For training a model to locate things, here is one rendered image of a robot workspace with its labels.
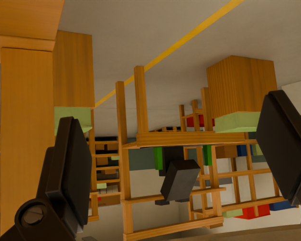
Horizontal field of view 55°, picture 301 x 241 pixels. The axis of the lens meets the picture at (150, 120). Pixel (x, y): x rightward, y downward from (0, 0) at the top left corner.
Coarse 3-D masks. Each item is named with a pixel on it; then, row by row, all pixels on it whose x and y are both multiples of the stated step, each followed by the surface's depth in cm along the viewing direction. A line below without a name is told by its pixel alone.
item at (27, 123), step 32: (32, 64) 54; (0, 96) 51; (32, 96) 53; (0, 128) 50; (32, 128) 52; (0, 160) 50; (32, 160) 51; (0, 192) 49; (32, 192) 51; (0, 224) 48
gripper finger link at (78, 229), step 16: (64, 128) 12; (80, 128) 13; (64, 144) 11; (80, 144) 13; (48, 160) 12; (64, 160) 11; (80, 160) 12; (48, 176) 10; (64, 176) 10; (80, 176) 12; (48, 192) 10; (64, 192) 10; (80, 192) 12; (64, 208) 10; (80, 208) 12; (64, 224) 10; (80, 224) 12; (0, 240) 10; (16, 240) 10
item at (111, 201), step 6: (90, 186) 1015; (108, 186) 1044; (114, 186) 1054; (102, 192) 1030; (108, 192) 1041; (114, 192) 1050; (102, 198) 1027; (108, 198) 1037; (114, 198) 1046; (90, 204) 1004; (102, 204) 1023; (108, 204) 1033; (114, 204) 1043; (120, 204) 1054
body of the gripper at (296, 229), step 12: (264, 228) 8; (276, 228) 8; (288, 228) 8; (300, 228) 8; (168, 240) 8; (180, 240) 8; (192, 240) 8; (204, 240) 8; (216, 240) 8; (228, 240) 8; (240, 240) 8; (252, 240) 8; (264, 240) 8; (276, 240) 8; (288, 240) 8; (300, 240) 8
